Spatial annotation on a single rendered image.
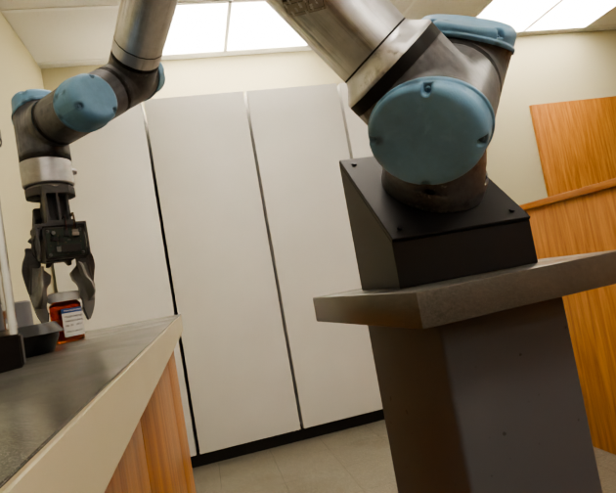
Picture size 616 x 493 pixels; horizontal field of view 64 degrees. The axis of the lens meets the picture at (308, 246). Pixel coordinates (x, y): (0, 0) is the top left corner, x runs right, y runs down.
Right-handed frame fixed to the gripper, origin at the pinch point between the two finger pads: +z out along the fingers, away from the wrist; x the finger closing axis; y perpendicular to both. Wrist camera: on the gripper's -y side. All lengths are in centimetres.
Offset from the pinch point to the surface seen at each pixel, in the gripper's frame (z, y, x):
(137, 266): -22, -201, 73
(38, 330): 1.3, 22.3, -6.6
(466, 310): 7, 53, 31
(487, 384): 18, 48, 37
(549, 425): 25, 51, 45
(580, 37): -160, -95, 442
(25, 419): 4, 65, -12
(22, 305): -1.9, 19.7, -7.7
